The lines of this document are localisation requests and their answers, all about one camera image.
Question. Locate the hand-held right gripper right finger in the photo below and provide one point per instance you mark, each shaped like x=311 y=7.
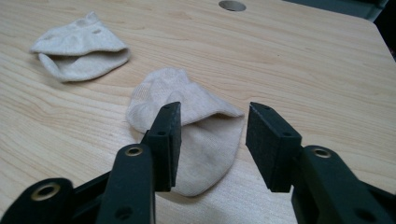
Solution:
x=280 y=149

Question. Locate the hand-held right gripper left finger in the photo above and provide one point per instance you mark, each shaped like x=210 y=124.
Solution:
x=146 y=168

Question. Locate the cream ankle sock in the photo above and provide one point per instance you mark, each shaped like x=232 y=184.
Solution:
x=81 y=49
x=202 y=149

